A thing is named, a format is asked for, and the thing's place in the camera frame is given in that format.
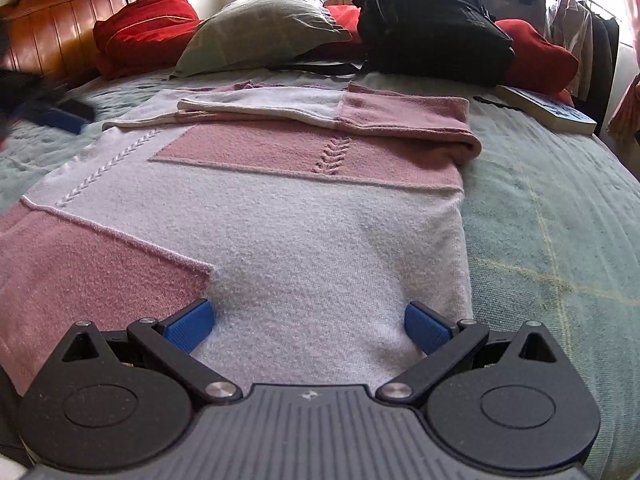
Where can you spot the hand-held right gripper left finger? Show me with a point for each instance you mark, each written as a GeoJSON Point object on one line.
{"type": "Point", "coordinates": [192, 325]}

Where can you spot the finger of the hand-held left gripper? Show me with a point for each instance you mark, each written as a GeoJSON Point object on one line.
{"type": "Point", "coordinates": [77, 109]}
{"type": "Point", "coordinates": [60, 121]}

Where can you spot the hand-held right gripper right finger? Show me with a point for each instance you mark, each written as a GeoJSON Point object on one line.
{"type": "Point", "coordinates": [425, 327]}

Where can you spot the pink and white sweater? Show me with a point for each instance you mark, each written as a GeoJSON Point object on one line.
{"type": "Point", "coordinates": [300, 240]}

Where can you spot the clothes rack with garments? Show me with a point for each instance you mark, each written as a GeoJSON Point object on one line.
{"type": "Point", "coordinates": [575, 25]}

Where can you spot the wooden headboard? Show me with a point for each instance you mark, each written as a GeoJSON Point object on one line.
{"type": "Point", "coordinates": [60, 25]}

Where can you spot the red pillow at headboard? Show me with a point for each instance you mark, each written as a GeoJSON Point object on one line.
{"type": "Point", "coordinates": [145, 30]}

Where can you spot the green plaid bed blanket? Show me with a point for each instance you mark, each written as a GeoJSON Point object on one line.
{"type": "Point", "coordinates": [540, 210]}

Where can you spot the grey green pillow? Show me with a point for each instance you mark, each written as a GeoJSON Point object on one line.
{"type": "Point", "coordinates": [260, 30]}

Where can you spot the blue cover book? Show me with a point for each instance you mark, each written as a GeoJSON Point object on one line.
{"type": "Point", "coordinates": [550, 110]}

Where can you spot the red cloth bundle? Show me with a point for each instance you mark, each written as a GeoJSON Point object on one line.
{"type": "Point", "coordinates": [540, 60]}

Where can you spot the orange patterned curtain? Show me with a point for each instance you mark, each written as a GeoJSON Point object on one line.
{"type": "Point", "coordinates": [625, 110]}

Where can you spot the black backpack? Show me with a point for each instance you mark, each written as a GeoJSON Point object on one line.
{"type": "Point", "coordinates": [430, 25]}

